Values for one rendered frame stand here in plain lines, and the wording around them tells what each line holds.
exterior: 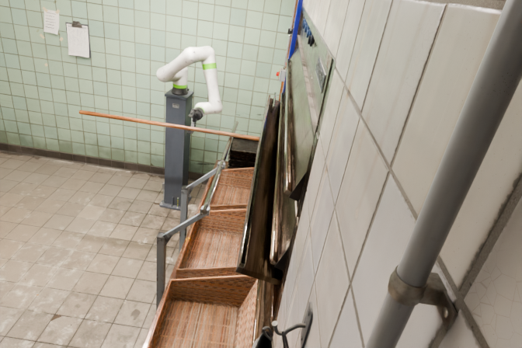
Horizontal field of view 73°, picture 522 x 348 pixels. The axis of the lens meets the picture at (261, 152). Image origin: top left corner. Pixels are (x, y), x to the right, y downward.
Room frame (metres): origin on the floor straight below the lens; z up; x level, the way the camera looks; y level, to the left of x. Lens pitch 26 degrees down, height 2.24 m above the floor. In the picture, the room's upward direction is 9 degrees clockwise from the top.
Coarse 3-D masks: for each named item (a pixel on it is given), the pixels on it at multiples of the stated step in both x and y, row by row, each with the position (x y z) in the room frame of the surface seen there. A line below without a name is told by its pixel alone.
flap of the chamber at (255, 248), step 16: (272, 128) 2.02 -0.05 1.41; (272, 144) 1.79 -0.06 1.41; (272, 160) 1.61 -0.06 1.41; (272, 176) 1.45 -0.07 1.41; (256, 192) 1.27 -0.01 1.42; (272, 192) 1.31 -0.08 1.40; (256, 208) 1.16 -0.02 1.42; (272, 208) 1.19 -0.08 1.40; (256, 224) 1.06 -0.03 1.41; (256, 240) 0.97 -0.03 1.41; (256, 256) 0.90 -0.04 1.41; (240, 272) 0.83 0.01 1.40; (256, 272) 0.83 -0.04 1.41; (272, 272) 0.85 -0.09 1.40
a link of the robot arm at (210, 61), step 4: (204, 48) 2.78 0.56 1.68; (208, 48) 2.81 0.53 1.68; (212, 48) 2.84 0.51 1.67; (208, 52) 2.78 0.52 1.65; (212, 52) 2.81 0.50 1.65; (208, 56) 2.78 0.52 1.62; (212, 56) 2.80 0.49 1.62; (204, 60) 2.77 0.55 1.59; (208, 60) 2.77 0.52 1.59; (212, 60) 2.79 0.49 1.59; (204, 64) 2.77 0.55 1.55; (208, 64) 2.77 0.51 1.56; (212, 64) 2.78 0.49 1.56; (216, 64) 2.82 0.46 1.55; (204, 68) 2.77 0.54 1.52; (208, 68) 2.76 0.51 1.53; (212, 68) 2.77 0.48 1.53
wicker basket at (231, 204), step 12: (240, 168) 2.57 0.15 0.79; (252, 168) 2.57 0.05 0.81; (228, 180) 2.57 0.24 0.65; (216, 192) 2.46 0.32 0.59; (228, 192) 2.49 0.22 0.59; (240, 192) 2.52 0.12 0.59; (216, 204) 2.29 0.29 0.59; (228, 204) 2.31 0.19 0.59; (240, 204) 2.03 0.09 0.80; (216, 216) 2.03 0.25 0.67
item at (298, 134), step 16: (288, 64) 2.40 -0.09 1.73; (288, 80) 1.99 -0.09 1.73; (288, 96) 1.68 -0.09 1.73; (304, 96) 1.40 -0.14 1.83; (288, 112) 1.45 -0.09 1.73; (304, 112) 1.24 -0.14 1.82; (288, 128) 1.27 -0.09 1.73; (304, 128) 1.10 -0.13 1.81; (288, 144) 1.12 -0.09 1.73; (304, 144) 0.99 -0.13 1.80; (288, 160) 1.00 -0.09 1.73; (304, 160) 0.90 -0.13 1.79; (288, 176) 0.89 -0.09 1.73; (288, 192) 0.83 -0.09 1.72
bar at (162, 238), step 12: (228, 144) 2.19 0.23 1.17; (216, 168) 1.92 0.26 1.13; (216, 180) 1.71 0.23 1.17; (204, 204) 1.46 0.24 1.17; (180, 216) 1.90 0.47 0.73; (204, 216) 1.43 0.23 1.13; (180, 228) 1.43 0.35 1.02; (168, 240) 1.44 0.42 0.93; (180, 240) 1.90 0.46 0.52; (156, 276) 1.42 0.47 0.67; (156, 288) 1.42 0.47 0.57; (156, 300) 1.42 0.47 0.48
